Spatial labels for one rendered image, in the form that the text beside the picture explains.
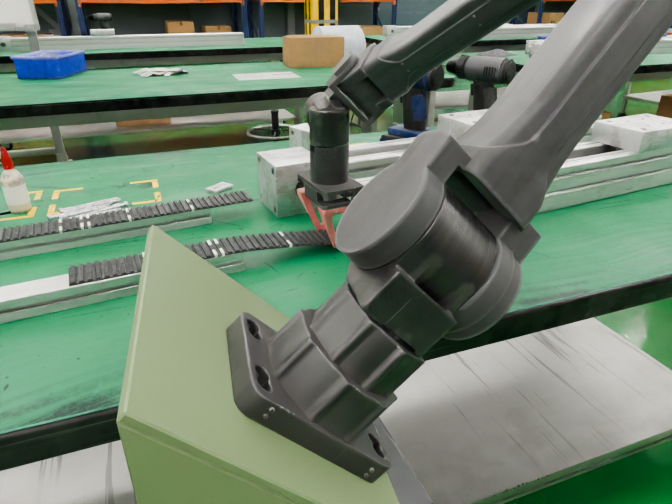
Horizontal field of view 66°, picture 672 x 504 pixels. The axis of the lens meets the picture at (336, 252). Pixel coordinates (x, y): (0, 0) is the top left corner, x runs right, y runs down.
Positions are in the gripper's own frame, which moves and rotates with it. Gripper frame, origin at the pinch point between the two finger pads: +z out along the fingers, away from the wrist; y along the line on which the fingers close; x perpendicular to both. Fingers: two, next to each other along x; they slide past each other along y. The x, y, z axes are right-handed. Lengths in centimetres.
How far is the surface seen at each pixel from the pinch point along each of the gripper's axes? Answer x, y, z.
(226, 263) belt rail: 16.9, -1.5, 0.5
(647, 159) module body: -68, -4, -4
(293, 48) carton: -77, 204, -7
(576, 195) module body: -48.4, -5.2, -0.4
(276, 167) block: 3.3, 13.9, -7.4
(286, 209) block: 1.8, 13.9, 0.5
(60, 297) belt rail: 38.1, -2.1, 0.0
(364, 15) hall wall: -566, 1003, 14
